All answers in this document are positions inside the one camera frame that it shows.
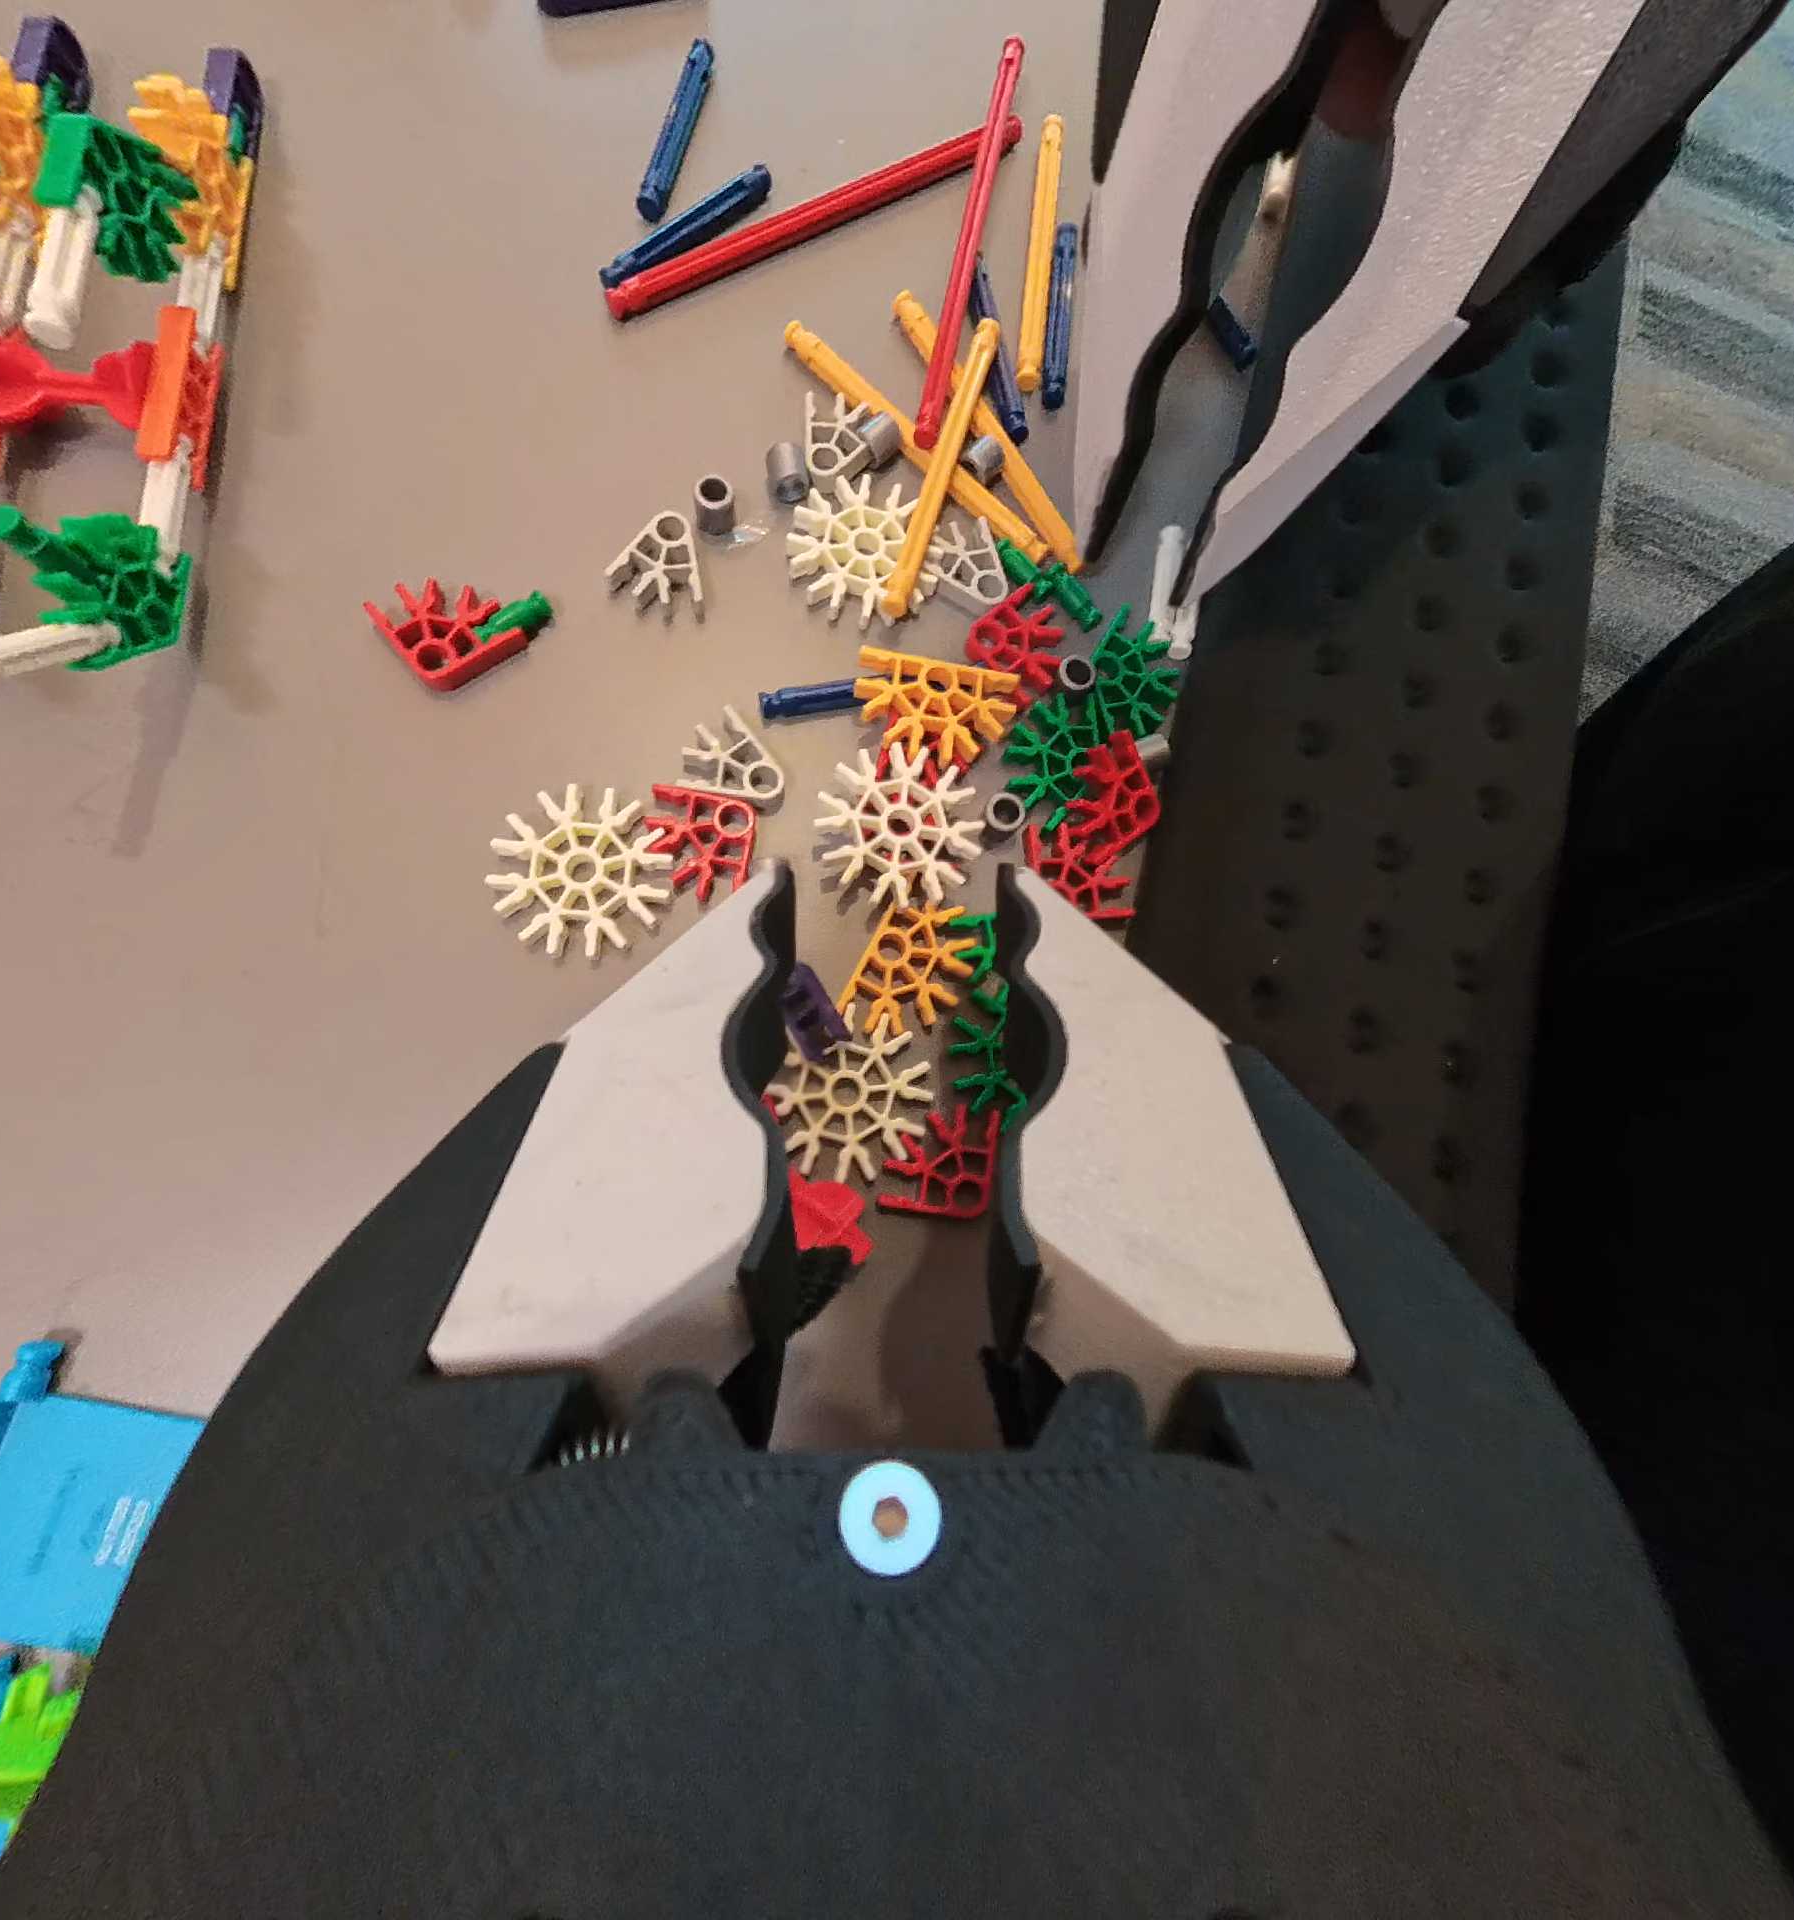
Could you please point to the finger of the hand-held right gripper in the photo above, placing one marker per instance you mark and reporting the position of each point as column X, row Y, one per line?
column 1151, row 226
column 1436, row 180

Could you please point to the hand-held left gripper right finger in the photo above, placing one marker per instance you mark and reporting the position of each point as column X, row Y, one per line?
column 1166, row 1199

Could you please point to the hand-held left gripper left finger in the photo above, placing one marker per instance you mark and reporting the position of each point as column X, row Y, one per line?
column 612, row 1199

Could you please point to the short green toy rod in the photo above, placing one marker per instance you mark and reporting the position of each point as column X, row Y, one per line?
column 1072, row 598
column 1020, row 564
column 521, row 616

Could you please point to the purple toy connector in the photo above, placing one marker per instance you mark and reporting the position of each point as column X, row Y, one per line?
column 589, row 7
column 811, row 1012

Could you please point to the yellow toy rod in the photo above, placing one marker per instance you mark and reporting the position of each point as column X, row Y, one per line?
column 944, row 467
column 829, row 360
column 1039, row 510
column 1041, row 256

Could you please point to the dark blue toy rod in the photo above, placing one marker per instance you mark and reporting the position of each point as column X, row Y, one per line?
column 687, row 226
column 675, row 132
column 1235, row 334
column 807, row 700
column 1062, row 315
column 1005, row 397

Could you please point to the short white toy rod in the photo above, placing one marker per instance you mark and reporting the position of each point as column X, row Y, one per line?
column 1276, row 184
column 1166, row 578
column 1182, row 623

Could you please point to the red toy rod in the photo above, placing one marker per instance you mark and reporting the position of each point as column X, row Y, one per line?
column 971, row 240
column 807, row 224

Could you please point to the red toy spool piece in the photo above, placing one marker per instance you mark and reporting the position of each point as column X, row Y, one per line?
column 825, row 1217

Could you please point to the green toy connector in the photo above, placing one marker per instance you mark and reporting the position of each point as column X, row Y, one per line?
column 1138, row 676
column 987, row 1051
column 1054, row 752
column 976, row 947

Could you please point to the white snowflake toy connector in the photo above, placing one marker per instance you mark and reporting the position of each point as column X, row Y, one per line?
column 897, row 826
column 844, row 548
column 583, row 871
column 844, row 1103

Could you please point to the yellow toy connector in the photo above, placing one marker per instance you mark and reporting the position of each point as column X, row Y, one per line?
column 934, row 700
column 905, row 968

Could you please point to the grey toy connector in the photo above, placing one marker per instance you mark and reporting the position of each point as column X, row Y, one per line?
column 971, row 564
column 747, row 774
column 833, row 435
column 658, row 564

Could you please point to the small lime green clip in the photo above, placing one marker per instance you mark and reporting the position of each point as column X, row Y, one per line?
column 27, row 1740

